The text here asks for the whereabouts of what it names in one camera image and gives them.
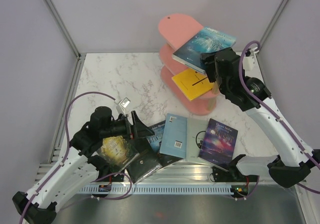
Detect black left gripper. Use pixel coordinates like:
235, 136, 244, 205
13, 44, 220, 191
100, 110, 155, 140

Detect black Moon and Sixpence book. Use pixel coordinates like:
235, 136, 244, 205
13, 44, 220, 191
126, 138, 163, 184

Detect teal underwater cover book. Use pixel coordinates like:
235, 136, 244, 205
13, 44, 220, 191
172, 27, 237, 74

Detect yellow book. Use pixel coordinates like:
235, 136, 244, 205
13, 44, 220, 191
171, 68, 214, 101

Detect light blue Old Man book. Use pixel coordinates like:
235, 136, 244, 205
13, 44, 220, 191
159, 113, 187, 159

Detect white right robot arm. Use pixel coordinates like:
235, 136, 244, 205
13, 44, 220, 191
200, 48, 320, 188

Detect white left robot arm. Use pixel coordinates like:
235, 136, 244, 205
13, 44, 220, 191
12, 106, 154, 223

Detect blue Wuthering Heights book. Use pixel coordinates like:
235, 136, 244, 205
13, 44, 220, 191
146, 120, 185, 169

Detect green gold fantasy book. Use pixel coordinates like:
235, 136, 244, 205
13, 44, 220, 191
97, 136, 139, 173

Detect pale grey Great Gatsby book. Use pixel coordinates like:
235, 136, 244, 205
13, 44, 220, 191
185, 118, 210, 165

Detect pink three-tier shelf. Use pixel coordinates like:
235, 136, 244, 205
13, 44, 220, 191
158, 13, 219, 116

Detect purple Robinson Crusoe book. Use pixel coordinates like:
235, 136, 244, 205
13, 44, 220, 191
198, 118, 238, 171

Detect white slotted cable duct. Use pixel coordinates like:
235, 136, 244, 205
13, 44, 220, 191
78, 184, 234, 195

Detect left aluminium frame post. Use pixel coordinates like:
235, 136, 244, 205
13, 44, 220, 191
43, 0, 81, 59

